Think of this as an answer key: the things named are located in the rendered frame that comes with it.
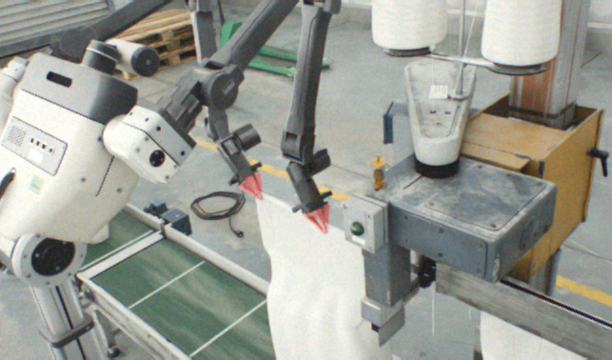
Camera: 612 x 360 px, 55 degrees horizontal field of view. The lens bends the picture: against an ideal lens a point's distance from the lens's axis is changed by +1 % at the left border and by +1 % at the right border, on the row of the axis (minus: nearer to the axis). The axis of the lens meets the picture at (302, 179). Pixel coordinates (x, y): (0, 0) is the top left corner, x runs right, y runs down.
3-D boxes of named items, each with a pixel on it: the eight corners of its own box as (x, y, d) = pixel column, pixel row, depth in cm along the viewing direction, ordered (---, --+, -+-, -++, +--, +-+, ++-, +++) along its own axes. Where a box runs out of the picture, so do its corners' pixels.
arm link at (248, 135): (205, 128, 176) (211, 124, 168) (236, 110, 180) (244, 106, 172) (225, 162, 177) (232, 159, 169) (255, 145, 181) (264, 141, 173)
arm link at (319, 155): (279, 137, 149) (303, 145, 144) (308, 123, 157) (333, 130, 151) (282, 178, 155) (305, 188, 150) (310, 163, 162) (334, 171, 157)
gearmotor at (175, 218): (138, 227, 311) (131, 204, 304) (161, 214, 320) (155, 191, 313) (170, 247, 292) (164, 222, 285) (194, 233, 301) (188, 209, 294)
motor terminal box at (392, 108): (382, 153, 159) (381, 114, 154) (389, 137, 168) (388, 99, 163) (412, 155, 157) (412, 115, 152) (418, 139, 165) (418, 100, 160)
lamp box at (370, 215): (345, 240, 116) (342, 202, 112) (359, 230, 119) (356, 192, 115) (374, 253, 111) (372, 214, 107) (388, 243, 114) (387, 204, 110)
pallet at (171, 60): (93, 69, 681) (90, 57, 674) (179, 42, 750) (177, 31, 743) (128, 81, 627) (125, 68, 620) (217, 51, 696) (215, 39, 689)
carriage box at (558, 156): (433, 246, 147) (436, 133, 132) (499, 190, 168) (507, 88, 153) (528, 285, 132) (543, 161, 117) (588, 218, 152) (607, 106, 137)
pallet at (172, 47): (90, 56, 673) (87, 44, 666) (176, 30, 746) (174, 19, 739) (128, 68, 619) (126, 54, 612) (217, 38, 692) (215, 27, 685)
